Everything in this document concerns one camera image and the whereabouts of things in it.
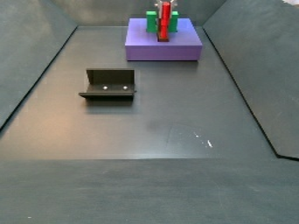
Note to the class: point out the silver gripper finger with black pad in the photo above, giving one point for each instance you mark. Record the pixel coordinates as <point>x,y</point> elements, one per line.
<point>159,6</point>
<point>173,4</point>

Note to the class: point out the red peg object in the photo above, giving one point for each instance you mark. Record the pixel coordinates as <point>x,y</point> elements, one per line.
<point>164,19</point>

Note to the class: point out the purple board block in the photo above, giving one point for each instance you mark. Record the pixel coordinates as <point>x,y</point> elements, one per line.
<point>143,47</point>

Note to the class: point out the left green block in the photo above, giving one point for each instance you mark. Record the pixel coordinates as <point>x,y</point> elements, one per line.
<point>151,27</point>

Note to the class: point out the green block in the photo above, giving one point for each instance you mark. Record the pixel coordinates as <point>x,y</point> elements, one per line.
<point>172,25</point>
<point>151,27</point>

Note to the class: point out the right green block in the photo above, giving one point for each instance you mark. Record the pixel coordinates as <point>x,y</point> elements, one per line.
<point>172,25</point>

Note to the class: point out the brown slotted post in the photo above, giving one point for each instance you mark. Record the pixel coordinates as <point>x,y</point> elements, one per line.
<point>163,36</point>

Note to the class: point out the black metal bracket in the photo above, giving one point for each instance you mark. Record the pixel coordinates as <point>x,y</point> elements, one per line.
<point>109,83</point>

